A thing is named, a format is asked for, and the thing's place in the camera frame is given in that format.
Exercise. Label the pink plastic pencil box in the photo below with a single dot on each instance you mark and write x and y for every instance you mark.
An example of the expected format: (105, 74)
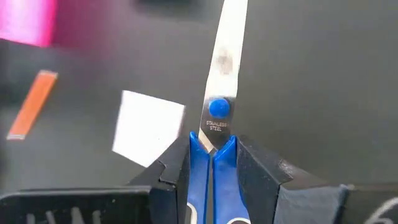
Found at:
(26, 20)

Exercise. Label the white sticky note pad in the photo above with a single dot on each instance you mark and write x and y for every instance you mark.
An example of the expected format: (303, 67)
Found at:
(146, 127)

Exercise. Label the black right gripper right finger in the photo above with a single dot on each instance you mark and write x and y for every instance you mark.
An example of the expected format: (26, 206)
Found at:
(261, 174)

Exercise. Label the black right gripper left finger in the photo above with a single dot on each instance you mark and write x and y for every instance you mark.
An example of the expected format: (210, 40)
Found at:
(172, 174)

